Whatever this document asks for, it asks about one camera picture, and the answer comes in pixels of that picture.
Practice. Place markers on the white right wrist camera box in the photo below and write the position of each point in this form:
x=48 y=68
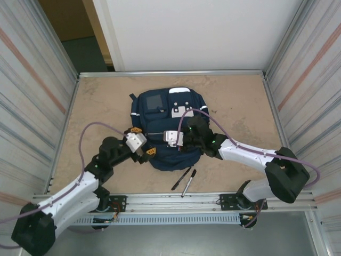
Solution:
x=171 y=138

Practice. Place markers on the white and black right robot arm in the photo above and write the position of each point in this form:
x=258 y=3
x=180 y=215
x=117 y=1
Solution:
x=239 y=152

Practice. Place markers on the white door frame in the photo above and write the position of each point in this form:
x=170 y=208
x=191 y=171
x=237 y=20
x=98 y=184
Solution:
x=112 y=40

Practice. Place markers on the aluminium side rail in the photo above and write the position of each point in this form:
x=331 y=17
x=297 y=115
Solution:
x=71 y=106
x=273 y=106

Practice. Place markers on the wide aluminium mounting rail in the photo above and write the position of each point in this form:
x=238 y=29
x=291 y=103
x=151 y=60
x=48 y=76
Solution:
x=173 y=204

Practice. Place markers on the navy blue backpack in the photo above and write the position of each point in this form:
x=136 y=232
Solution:
x=157 y=122

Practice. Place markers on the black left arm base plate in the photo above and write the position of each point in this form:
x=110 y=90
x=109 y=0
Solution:
x=120 y=204

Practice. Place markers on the all black marker pen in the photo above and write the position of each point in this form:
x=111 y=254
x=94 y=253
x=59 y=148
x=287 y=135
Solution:
x=181 y=178

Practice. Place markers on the white marker pen black cap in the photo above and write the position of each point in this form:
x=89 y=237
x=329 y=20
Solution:
x=187 y=185

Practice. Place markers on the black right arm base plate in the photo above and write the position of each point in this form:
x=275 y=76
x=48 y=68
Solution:
x=226 y=201

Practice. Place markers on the thin aluminium table edge rail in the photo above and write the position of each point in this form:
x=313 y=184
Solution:
x=160 y=73

